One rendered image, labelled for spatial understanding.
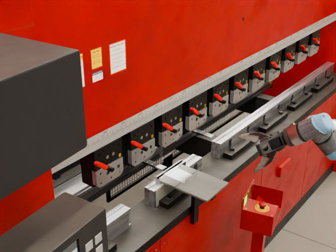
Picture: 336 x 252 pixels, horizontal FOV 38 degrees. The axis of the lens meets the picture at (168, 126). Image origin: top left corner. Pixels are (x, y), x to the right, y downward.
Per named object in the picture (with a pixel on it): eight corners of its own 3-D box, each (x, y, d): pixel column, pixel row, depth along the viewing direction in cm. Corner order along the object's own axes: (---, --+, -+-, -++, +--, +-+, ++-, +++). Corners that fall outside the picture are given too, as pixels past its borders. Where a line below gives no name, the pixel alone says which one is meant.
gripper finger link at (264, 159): (265, 172, 191) (275, 154, 187) (258, 177, 186) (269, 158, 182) (258, 168, 192) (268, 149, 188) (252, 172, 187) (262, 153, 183)
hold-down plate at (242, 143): (231, 160, 263) (231, 155, 262) (222, 157, 266) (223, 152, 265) (257, 139, 284) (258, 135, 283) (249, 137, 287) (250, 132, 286)
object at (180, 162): (160, 184, 225) (160, 178, 224) (155, 181, 227) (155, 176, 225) (185, 166, 239) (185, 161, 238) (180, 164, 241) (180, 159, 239)
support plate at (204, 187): (206, 202, 209) (207, 200, 208) (158, 181, 223) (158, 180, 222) (228, 184, 221) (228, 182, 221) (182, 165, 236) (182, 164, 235)
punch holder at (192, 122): (188, 132, 227) (189, 100, 219) (174, 127, 231) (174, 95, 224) (206, 121, 237) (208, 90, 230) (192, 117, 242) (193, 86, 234)
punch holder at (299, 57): (297, 65, 312) (300, 40, 305) (284, 62, 317) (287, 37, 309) (306, 59, 323) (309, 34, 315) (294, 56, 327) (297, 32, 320)
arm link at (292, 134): (302, 144, 172) (292, 123, 172) (291, 148, 175) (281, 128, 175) (309, 139, 178) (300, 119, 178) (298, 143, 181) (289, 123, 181)
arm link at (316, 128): (336, 137, 167) (323, 121, 164) (308, 147, 174) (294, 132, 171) (336, 122, 173) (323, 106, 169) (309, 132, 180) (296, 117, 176)
